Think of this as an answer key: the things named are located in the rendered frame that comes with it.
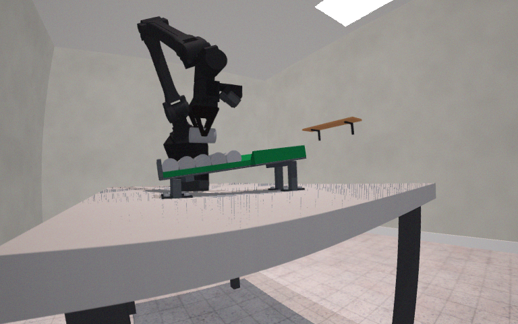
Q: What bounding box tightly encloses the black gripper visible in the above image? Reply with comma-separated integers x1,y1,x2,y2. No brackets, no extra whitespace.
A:
189,78,220,136

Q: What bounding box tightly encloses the grey cylinder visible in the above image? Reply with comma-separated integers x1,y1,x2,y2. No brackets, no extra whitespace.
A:
162,158,179,172
224,151,241,163
178,156,196,170
209,153,227,165
194,154,211,167
189,128,217,143

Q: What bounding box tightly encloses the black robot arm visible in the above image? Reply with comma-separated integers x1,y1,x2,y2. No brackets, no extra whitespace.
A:
137,16,242,142

